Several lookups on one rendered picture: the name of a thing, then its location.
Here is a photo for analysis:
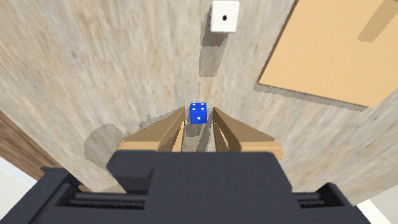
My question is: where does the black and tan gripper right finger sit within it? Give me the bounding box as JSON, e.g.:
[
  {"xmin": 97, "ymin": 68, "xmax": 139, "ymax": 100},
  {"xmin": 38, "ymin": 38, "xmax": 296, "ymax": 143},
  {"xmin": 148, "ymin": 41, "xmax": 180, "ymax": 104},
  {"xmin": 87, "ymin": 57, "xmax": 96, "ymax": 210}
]
[{"xmin": 213, "ymin": 107, "xmax": 284, "ymax": 162}]

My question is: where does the tan flat mat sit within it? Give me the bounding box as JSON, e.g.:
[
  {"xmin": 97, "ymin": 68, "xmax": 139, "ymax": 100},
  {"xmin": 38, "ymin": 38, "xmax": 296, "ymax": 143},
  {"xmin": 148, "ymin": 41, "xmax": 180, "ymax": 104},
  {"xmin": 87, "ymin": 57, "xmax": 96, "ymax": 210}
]
[{"xmin": 257, "ymin": 0, "xmax": 398, "ymax": 108}]

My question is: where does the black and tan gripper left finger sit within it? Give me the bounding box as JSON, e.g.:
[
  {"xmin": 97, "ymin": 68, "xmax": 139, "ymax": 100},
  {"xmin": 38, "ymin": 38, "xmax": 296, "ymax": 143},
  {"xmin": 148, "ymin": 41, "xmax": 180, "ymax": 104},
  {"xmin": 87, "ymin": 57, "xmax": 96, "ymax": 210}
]
[{"xmin": 115, "ymin": 107, "xmax": 186, "ymax": 152}]

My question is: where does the white die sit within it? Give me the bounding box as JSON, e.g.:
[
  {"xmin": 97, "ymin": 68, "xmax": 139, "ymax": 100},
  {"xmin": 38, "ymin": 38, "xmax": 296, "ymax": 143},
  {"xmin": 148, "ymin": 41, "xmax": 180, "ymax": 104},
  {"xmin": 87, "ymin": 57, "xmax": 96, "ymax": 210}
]
[{"xmin": 209, "ymin": 1, "xmax": 239, "ymax": 33}]

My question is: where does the blue die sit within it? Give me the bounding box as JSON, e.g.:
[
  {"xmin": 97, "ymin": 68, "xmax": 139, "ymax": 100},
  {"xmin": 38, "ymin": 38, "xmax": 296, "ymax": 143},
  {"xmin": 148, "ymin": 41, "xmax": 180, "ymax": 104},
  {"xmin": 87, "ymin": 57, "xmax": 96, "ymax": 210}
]
[{"xmin": 190, "ymin": 102, "xmax": 207, "ymax": 124}]

